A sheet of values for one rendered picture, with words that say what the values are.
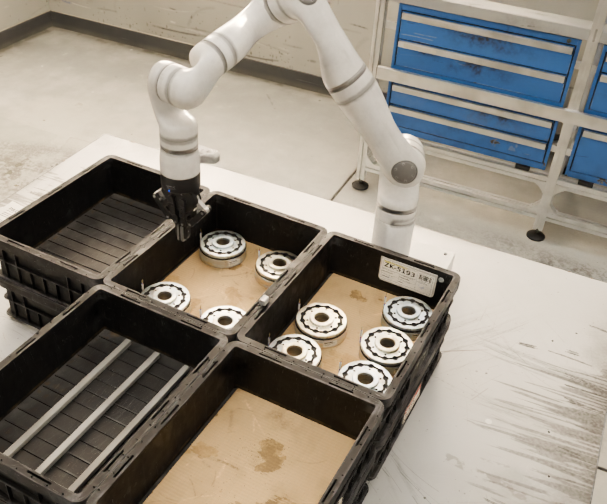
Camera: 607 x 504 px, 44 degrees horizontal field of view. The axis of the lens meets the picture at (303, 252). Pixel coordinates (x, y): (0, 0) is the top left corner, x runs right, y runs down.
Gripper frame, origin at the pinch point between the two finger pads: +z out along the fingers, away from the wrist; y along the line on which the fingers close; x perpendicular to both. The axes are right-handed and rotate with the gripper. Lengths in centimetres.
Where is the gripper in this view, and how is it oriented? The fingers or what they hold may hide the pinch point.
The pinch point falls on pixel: (182, 231)
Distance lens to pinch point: 152.2
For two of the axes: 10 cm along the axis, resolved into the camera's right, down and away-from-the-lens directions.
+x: 4.7, -5.0, 7.3
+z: -0.6, 8.0, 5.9
